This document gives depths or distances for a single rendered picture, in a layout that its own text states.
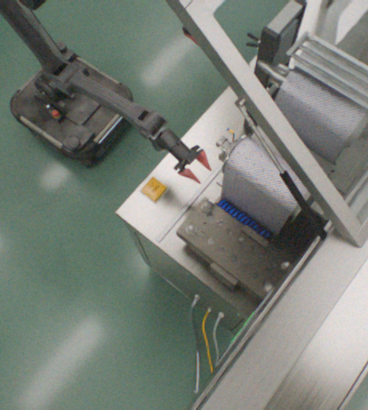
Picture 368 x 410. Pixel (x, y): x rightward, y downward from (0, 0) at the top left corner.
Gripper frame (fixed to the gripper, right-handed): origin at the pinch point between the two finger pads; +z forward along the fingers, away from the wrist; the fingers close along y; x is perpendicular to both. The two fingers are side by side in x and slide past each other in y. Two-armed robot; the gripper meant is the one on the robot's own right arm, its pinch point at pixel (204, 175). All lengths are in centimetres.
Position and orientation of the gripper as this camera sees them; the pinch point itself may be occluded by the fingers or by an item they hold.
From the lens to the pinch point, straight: 150.0
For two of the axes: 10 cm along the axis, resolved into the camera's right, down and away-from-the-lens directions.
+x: 3.4, -0.4, -9.4
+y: -6.3, 7.3, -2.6
